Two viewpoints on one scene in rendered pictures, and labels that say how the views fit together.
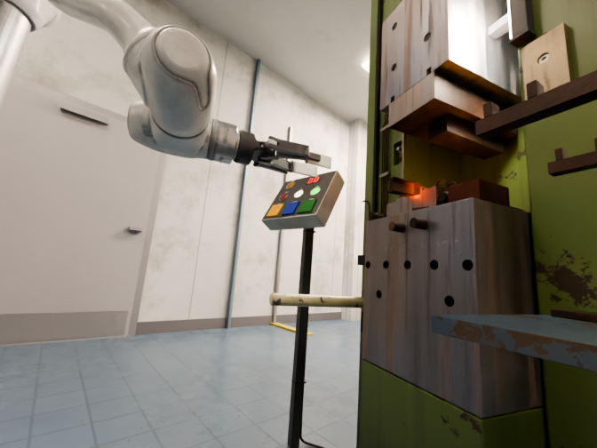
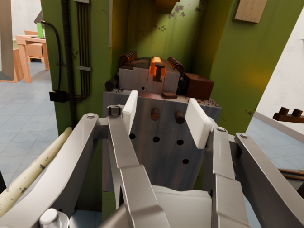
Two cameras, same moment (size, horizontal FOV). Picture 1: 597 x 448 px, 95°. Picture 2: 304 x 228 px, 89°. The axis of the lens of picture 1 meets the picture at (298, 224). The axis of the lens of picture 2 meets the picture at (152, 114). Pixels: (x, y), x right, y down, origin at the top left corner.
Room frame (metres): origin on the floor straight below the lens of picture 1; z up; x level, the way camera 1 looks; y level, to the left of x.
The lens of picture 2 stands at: (0.63, 0.13, 1.07)
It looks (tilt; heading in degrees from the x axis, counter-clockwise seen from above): 25 degrees down; 290
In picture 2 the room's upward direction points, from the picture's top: 9 degrees clockwise
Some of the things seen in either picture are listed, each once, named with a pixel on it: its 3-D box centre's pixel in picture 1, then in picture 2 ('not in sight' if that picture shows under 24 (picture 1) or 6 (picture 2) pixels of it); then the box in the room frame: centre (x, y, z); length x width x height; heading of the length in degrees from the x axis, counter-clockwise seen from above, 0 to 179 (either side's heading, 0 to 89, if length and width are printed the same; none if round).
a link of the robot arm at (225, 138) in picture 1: (223, 142); not in sight; (0.58, 0.18, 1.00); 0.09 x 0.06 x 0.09; 23
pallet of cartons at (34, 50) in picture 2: not in sight; (43, 46); (6.32, -3.66, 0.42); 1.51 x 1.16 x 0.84; 131
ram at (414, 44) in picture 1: (461, 52); not in sight; (0.87, -0.55, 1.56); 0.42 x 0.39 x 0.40; 113
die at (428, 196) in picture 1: (455, 214); (149, 69); (0.91, -0.53, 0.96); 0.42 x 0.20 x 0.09; 113
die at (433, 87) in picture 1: (452, 119); not in sight; (0.91, -0.53, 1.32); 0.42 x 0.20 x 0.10; 113
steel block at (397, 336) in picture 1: (475, 295); (153, 121); (0.87, -0.57, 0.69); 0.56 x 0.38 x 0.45; 113
